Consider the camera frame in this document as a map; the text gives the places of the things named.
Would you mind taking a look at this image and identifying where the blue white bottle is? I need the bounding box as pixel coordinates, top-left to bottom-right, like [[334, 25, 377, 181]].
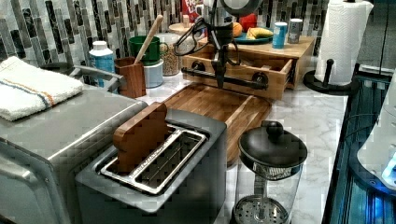
[[89, 41, 115, 73]]

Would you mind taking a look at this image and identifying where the black cable loop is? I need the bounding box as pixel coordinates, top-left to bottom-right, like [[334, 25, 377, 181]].
[[173, 17, 216, 58]]

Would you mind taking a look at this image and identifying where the wooden drawer cabinet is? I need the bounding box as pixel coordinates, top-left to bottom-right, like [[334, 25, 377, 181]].
[[199, 35, 316, 91]]

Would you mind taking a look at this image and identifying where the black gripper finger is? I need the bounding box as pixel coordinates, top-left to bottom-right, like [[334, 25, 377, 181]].
[[221, 62, 227, 88], [211, 60, 223, 87]]

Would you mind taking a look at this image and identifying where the french press with black lid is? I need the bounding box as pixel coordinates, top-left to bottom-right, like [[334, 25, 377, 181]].
[[230, 120, 307, 224]]

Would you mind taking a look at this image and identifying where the white paper towel roll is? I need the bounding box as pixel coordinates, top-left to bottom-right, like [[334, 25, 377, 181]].
[[315, 0, 374, 86]]

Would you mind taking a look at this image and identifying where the black paper towel holder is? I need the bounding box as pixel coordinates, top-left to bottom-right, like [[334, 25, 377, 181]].
[[303, 59, 360, 96]]

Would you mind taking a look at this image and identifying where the teal plate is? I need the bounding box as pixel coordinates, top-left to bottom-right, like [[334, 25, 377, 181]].
[[234, 33, 273, 45]]

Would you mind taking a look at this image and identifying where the black drawer handle bar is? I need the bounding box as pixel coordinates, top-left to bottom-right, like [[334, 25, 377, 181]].
[[181, 61, 268, 90]]

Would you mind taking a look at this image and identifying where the silver pepper shaker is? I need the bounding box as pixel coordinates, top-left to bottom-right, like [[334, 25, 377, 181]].
[[288, 19, 303, 44]]

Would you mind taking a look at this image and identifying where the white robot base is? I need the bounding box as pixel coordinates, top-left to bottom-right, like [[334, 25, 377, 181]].
[[357, 75, 396, 191]]

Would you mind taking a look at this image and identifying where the red apple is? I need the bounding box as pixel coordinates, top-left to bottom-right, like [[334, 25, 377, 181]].
[[239, 13, 257, 33]]

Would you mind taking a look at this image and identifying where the yellow banana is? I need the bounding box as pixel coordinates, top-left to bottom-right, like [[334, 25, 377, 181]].
[[246, 27, 274, 39]]

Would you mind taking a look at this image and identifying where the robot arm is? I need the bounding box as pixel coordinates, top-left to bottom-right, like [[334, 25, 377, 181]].
[[205, 0, 262, 88]]

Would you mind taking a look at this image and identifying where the stainless toaster oven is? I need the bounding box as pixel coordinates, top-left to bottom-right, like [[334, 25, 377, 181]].
[[0, 65, 148, 224]]

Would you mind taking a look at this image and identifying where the blue salt shaker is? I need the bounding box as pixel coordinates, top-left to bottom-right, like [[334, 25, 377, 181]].
[[272, 21, 288, 49]]

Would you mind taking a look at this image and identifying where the white ceramic cup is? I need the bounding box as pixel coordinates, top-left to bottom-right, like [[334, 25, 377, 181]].
[[144, 59, 163, 89]]

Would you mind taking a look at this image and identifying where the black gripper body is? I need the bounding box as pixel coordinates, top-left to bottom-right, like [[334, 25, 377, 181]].
[[208, 22, 234, 65]]

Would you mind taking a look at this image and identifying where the red cereal box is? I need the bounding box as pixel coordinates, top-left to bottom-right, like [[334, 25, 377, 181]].
[[181, 0, 204, 22]]

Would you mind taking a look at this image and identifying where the wooden toast slice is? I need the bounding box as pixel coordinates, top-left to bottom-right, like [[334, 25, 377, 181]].
[[113, 103, 169, 175]]

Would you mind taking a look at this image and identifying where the green mug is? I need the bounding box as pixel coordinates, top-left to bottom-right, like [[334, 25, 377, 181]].
[[128, 35, 161, 66]]

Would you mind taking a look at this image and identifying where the white striped folded towel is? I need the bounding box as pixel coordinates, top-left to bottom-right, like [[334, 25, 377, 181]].
[[0, 56, 83, 121]]

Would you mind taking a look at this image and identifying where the dark wooden cutting board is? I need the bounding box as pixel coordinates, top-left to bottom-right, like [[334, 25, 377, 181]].
[[164, 83, 272, 167]]

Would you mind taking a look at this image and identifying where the light wooden drawer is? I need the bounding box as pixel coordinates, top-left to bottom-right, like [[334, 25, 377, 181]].
[[182, 45, 294, 100]]

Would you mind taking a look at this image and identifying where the wooden spoon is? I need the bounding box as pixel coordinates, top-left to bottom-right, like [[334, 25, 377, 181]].
[[134, 14, 163, 64]]

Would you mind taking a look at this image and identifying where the grey two-slot toaster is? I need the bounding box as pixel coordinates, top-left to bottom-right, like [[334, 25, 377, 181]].
[[76, 109, 227, 224]]

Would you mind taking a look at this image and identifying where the wooden utensil holder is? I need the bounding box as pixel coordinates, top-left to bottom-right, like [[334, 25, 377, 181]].
[[115, 57, 146, 98]]

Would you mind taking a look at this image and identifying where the orange fruit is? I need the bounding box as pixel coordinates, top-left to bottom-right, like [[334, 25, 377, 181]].
[[233, 22, 243, 37]]

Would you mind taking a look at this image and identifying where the glass jar with grains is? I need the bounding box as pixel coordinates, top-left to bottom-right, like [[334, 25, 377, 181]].
[[157, 33, 181, 77]]

